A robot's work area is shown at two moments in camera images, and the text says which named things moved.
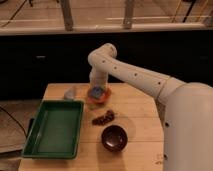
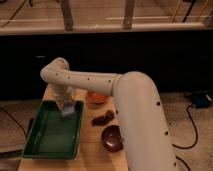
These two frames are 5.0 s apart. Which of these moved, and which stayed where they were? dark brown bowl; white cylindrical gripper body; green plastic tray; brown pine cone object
Moved: white cylindrical gripper body
Stayed: dark brown bowl; brown pine cone object; green plastic tray
